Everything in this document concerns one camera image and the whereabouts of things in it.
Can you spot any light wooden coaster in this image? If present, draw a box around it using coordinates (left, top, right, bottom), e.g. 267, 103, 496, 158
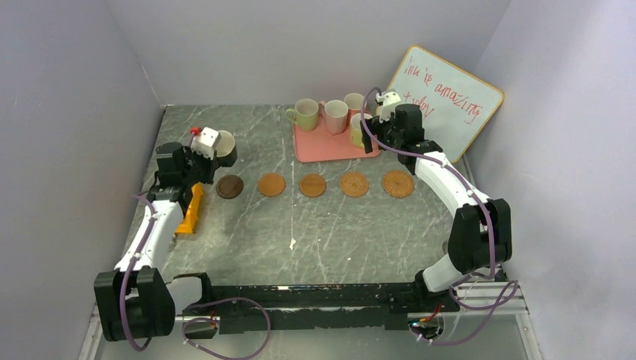
299, 173, 326, 198
257, 172, 286, 197

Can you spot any whiteboard with red writing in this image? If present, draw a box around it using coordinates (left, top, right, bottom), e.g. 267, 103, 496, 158
388, 45, 505, 163

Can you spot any pink mug centre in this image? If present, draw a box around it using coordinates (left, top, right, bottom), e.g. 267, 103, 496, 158
319, 100, 349, 135

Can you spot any dark brown wooden coaster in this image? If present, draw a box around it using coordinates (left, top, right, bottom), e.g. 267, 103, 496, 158
216, 175, 244, 200

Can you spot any pink mug back right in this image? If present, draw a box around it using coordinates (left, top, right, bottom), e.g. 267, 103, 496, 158
343, 93, 365, 119

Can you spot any yellow plastic bin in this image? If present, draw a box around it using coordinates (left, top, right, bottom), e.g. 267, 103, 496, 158
175, 183, 204, 235

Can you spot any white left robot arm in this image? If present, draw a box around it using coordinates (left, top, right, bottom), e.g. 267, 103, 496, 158
94, 127, 237, 352

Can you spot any green mug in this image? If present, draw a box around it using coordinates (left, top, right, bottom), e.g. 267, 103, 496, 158
349, 112, 372, 149
285, 98, 320, 132

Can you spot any pink serving tray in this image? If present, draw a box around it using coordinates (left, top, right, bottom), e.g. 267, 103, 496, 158
292, 116, 380, 163

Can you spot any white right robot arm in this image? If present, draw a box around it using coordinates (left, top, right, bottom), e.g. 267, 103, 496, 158
360, 88, 512, 311

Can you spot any black mug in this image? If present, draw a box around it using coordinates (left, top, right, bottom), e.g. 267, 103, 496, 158
215, 130, 238, 167

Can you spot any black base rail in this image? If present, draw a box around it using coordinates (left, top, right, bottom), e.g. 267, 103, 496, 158
180, 281, 459, 335

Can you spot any pink mug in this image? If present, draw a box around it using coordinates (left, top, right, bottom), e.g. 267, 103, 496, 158
343, 93, 365, 119
319, 100, 349, 135

